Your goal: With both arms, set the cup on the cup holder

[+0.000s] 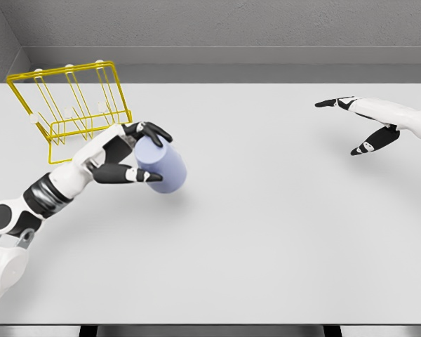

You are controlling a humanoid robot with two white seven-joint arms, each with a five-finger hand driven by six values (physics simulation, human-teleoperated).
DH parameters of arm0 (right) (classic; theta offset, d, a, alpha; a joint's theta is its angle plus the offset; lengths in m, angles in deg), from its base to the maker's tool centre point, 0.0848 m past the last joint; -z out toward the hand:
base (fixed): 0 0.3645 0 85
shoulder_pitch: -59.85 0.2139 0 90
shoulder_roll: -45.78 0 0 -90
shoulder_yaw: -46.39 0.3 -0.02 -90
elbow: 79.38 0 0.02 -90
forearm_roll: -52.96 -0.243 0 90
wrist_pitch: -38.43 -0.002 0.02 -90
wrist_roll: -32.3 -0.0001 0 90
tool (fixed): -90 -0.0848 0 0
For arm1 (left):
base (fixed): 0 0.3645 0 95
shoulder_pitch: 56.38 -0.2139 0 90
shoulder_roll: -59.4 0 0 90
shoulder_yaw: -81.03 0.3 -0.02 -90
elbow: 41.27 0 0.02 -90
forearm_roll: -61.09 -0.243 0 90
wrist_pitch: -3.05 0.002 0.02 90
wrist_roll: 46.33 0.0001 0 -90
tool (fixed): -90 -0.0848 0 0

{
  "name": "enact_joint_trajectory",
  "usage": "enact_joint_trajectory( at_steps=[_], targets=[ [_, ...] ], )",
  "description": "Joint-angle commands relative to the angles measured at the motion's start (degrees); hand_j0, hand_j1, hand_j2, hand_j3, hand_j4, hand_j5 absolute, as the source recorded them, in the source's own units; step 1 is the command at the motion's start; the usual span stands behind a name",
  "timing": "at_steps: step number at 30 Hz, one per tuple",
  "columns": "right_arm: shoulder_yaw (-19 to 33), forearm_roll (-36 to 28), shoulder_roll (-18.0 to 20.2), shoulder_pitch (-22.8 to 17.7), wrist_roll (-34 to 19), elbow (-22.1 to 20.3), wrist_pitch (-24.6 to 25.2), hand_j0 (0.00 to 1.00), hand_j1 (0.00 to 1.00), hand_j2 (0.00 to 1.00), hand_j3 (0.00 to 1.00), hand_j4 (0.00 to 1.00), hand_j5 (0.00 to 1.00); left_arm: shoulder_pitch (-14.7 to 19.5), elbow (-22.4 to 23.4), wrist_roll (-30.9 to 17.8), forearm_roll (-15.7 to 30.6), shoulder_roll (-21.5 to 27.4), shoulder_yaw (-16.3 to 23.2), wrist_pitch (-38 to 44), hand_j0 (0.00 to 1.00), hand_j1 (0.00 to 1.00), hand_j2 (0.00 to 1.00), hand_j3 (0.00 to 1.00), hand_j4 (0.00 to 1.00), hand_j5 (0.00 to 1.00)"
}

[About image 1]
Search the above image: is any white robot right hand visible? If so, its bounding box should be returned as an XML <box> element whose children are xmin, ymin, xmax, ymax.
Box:
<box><xmin>314</xmin><ymin>95</ymin><xmax>421</xmax><ymax>157</ymax></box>

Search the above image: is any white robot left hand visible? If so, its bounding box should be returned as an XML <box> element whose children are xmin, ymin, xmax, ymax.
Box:
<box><xmin>72</xmin><ymin>121</ymin><xmax>174</xmax><ymax>185</ymax></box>

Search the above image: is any lavender cup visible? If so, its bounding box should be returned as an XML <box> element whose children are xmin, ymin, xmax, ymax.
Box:
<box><xmin>133</xmin><ymin>135</ymin><xmax>188</xmax><ymax>195</ymax></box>

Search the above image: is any yellow wire cup holder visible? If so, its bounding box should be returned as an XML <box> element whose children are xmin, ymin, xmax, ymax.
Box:
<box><xmin>6</xmin><ymin>60</ymin><xmax>134</xmax><ymax>166</ymax></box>

